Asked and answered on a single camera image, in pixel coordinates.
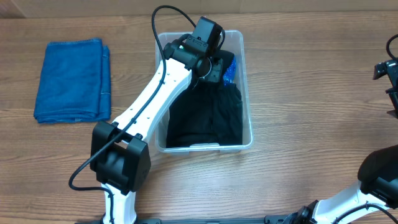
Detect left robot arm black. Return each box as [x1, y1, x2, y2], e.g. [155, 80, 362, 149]
[88, 33, 225, 223]

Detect blue denim jeans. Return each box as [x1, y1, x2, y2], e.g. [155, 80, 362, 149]
[34, 38, 111, 124]

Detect small black cloth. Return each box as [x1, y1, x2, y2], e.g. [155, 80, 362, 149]
[213, 84, 243, 146]

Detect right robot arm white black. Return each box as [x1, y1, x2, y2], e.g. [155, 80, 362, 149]
[283, 146, 397, 223]

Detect clear plastic storage bin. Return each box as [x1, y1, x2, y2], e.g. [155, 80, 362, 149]
[154, 30, 254, 154]

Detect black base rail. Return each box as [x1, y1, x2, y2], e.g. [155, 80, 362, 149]
[135, 215, 293, 224]

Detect blue green sequin cloth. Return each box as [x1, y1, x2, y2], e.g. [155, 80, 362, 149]
[223, 57, 236, 85]

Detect large black garment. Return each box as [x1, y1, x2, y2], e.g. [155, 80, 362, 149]
[166, 85, 218, 148]

